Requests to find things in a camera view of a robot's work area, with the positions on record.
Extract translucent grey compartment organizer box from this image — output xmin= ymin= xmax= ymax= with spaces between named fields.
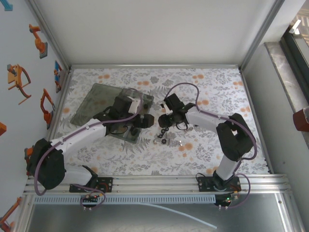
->
xmin=70 ymin=83 xmax=155 ymax=144

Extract floral grey and orange mat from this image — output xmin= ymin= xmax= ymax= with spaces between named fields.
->
xmin=45 ymin=67 xmax=271 ymax=176

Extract aluminium mounting rails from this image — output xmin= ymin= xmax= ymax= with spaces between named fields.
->
xmin=23 ymin=174 xmax=293 ymax=195

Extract grey metal shelf panel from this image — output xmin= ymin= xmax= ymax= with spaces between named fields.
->
xmin=24 ymin=203 xmax=290 ymax=232

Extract grey stone window sill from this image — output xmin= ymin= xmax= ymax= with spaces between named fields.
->
xmin=264 ymin=42 xmax=309 ymax=114

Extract aluminium cross rail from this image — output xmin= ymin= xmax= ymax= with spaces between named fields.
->
xmin=69 ymin=63 xmax=242 ymax=71

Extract aluminium side rail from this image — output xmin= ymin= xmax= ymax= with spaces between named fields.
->
xmin=47 ymin=69 xmax=73 ymax=138

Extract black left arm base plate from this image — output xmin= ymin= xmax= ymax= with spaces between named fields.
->
xmin=69 ymin=176 xmax=114 ymax=193

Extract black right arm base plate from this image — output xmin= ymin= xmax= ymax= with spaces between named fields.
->
xmin=197 ymin=175 xmax=242 ymax=193

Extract white slotted cable duct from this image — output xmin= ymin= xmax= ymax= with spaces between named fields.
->
xmin=33 ymin=194 xmax=217 ymax=204

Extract aluminium frame post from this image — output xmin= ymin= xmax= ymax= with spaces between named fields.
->
xmin=26 ymin=0 xmax=72 ymax=71
xmin=239 ymin=0 xmax=286 ymax=71

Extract dark window frame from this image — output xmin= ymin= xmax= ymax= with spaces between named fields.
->
xmin=280 ymin=24 xmax=309 ymax=97

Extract white window handle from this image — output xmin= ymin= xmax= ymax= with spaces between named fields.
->
xmin=289 ymin=19 xmax=302 ymax=35

